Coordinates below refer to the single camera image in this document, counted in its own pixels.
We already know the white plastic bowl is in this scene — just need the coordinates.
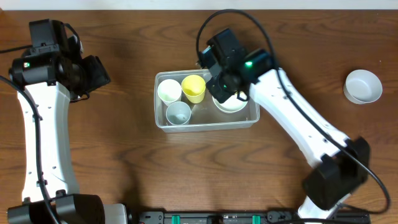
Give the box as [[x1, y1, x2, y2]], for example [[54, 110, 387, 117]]
[[212, 93, 248, 113]]

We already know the yellow plastic cup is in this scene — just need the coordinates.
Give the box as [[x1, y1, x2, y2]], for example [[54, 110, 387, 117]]
[[182, 75, 206, 104]]

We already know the grey plastic cup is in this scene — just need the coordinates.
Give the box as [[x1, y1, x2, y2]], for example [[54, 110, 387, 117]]
[[165, 101, 192, 126]]

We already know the white plastic cup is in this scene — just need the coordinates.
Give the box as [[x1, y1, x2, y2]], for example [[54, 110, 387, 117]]
[[157, 79, 182, 106]]

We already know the grey plastic bowl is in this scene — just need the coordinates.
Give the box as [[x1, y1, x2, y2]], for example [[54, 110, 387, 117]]
[[343, 69, 383, 105]]

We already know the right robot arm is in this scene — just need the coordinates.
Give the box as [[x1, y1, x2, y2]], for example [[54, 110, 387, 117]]
[[200, 29, 370, 219]]

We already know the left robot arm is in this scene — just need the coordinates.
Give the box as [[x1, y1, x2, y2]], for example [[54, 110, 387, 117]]
[[6, 19, 129, 223]]

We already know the clear plastic container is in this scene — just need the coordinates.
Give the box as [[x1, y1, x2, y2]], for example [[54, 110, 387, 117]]
[[154, 69, 260, 133]]

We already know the left black cable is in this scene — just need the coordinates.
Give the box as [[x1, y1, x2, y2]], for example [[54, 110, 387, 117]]
[[0, 45, 60, 224]]

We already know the black cable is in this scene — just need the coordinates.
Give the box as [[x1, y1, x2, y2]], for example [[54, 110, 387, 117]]
[[0, 45, 60, 224], [195, 9, 391, 215]]

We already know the right black cable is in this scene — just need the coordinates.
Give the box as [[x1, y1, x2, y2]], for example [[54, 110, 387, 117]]
[[195, 9, 391, 215]]

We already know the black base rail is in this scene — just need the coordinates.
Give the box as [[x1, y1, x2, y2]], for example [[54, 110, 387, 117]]
[[131, 209, 371, 224]]

